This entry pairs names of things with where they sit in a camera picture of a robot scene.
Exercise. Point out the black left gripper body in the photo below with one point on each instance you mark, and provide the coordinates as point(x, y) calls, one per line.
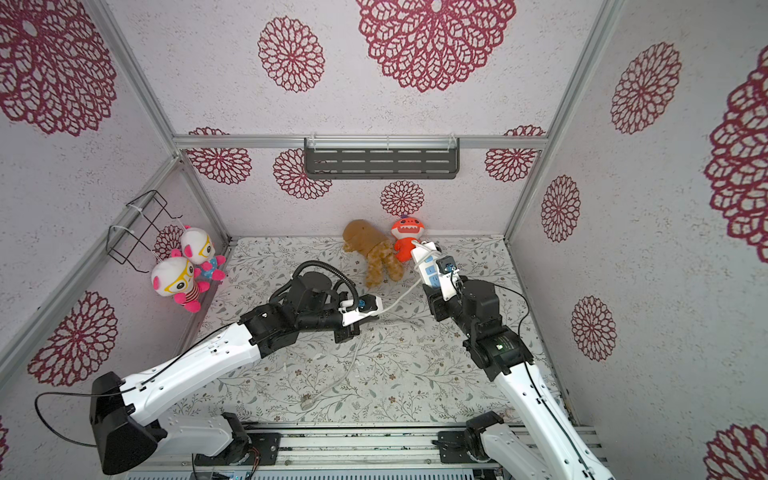
point(348, 332)

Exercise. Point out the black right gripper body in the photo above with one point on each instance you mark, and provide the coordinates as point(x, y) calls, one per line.
point(437, 298)

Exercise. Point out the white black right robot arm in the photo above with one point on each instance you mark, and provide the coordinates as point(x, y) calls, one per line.
point(559, 451)

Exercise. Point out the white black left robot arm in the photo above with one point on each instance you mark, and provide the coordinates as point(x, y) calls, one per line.
point(130, 417)

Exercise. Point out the floral table mat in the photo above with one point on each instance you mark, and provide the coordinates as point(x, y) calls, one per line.
point(405, 367)

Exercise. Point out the red shark plush toy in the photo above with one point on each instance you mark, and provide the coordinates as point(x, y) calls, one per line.
point(406, 230)

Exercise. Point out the brown plush toy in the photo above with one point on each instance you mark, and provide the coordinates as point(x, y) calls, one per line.
point(362, 237)

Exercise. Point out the white plush blue dotted shirt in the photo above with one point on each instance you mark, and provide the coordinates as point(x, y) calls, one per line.
point(197, 247)

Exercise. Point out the white plush red striped shirt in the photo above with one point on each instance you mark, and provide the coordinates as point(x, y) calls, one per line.
point(176, 278)

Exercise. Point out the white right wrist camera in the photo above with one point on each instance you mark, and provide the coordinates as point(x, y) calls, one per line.
point(448, 277)

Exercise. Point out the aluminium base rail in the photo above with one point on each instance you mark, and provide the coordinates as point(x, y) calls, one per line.
point(330, 453)

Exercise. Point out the grey wall shelf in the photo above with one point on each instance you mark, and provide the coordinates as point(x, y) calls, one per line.
point(387, 159)

